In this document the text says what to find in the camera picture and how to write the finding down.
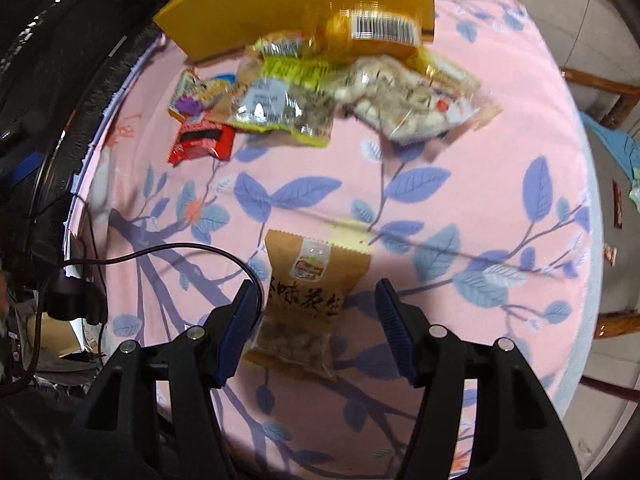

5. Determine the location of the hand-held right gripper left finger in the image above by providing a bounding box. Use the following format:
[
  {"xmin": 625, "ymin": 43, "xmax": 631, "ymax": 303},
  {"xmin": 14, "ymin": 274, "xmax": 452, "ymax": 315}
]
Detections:
[{"xmin": 72, "ymin": 279, "xmax": 259, "ymax": 480}]

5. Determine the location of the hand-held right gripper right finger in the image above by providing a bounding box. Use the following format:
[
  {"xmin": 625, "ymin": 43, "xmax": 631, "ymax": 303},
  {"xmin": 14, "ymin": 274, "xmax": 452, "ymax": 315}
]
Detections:
[{"xmin": 375, "ymin": 278, "xmax": 584, "ymax": 480}]

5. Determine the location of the kraft paper peanut packet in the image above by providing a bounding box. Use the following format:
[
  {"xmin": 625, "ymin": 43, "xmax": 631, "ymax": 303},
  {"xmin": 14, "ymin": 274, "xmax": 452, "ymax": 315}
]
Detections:
[{"xmin": 244, "ymin": 229, "xmax": 372, "ymax": 382}]

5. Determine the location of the yellow cardboard box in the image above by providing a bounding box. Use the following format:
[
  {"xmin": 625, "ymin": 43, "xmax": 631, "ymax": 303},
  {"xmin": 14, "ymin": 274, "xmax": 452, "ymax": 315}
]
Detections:
[{"xmin": 152, "ymin": 0, "xmax": 437, "ymax": 63}]

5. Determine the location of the pink leaf-print cloth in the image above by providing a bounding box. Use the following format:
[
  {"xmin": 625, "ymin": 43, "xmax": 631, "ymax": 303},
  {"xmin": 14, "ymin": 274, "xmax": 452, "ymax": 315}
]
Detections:
[{"xmin": 62, "ymin": 0, "xmax": 608, "ymax": 480}]

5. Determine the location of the black power adapter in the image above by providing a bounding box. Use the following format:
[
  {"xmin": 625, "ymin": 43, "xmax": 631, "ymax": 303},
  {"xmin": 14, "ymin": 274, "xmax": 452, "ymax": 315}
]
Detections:
[{"xmin": 41, "ymin": 269, "xmax": 109, "ymax": 324}]

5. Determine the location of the brown cardboard box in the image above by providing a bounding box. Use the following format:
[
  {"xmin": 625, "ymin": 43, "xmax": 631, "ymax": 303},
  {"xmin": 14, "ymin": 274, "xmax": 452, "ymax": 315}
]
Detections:
[{"xmin": 24, "ymin": 309, "xmax": 83, "ymax": 358}]

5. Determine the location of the red black snack packet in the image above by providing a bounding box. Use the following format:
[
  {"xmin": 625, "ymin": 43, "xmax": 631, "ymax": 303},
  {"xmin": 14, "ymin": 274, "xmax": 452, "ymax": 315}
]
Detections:
[{"xmin": 167, "ymin": 119, "xmax": 237, "ymax": 167}]

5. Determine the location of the wooden armchair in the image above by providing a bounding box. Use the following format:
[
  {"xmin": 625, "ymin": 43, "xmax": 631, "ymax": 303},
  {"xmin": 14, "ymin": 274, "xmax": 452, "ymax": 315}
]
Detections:
[{"xmin": 559, "ymin": 66, "xmax": 640, "ymax": 403}]

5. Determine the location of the silver yellow-green seed packet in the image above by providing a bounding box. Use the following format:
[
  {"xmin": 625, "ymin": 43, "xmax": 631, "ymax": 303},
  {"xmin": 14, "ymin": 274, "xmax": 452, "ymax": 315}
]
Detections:
[{"xmin": 226, "ymin": 76, "xmax": 337, "ymax": 150}]

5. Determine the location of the clear white nut packet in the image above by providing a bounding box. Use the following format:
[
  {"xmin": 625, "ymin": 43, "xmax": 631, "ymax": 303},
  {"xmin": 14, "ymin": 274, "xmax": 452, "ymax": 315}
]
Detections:
[{"xmin": 336, "ymin": 54, "xmax": 482, "ymax": 145}]

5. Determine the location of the small green orange packet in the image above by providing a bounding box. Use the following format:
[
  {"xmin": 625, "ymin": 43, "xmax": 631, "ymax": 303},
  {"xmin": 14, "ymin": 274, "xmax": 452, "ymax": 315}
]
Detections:
[{"xmin": 166, "ymin": 69, "xmax": 237, "ymax": 122}]

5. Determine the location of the clear tan biscuit packet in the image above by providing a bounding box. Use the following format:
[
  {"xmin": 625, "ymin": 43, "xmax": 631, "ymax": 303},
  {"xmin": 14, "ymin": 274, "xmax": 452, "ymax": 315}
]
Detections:
[{"xmin": 407, "ymin": 44, "xmax": 503, "ymax": 128}]

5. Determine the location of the brown bar packet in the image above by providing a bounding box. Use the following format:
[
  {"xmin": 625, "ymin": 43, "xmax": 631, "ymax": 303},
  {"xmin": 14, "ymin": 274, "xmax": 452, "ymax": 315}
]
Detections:
[{"xmin": 611, "ymin": 180, "xmax": 624, "ymax": 232}]

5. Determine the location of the yellow-green snack packet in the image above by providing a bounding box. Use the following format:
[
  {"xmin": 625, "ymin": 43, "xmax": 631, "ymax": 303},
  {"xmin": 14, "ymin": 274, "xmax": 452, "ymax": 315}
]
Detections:
[{"xmin": 259, "ymin": 54, "xmax": 348, "ymax": 88}]

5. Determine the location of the blue cloth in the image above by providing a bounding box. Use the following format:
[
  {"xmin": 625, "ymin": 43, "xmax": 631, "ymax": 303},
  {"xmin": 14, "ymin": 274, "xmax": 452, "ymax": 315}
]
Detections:
[{"xmin": 579, "ymin": 111, "xmax": 640, "ymax": 182}]

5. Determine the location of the golden shiny snack packet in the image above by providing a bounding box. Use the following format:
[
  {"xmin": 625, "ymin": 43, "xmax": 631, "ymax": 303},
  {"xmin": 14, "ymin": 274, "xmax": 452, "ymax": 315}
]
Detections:
[{"xmin": 246, "ymin": 31, "xmax": 312, "ymax": 59}]

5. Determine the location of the orange packet with barcode label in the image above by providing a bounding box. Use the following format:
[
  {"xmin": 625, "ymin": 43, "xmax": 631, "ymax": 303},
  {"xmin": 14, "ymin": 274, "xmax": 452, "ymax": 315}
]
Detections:
[{"xmin": 304, "ymin": 1, "xmax": 427, "ymax": 58}]

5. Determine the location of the carved dark wooden bench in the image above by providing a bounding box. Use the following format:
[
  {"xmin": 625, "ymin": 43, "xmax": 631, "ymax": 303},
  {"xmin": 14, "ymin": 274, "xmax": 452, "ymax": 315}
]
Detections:
[{"xmin": 0, "ymin": 0, "xmax": 221, "ymax": 201}]

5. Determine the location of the black cable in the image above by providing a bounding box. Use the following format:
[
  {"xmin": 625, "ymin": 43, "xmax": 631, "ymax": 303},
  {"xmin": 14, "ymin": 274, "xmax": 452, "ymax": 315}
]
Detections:
[{"xmin": 0, "ymin": 242, "xmax": 264, "ymax": 396}]

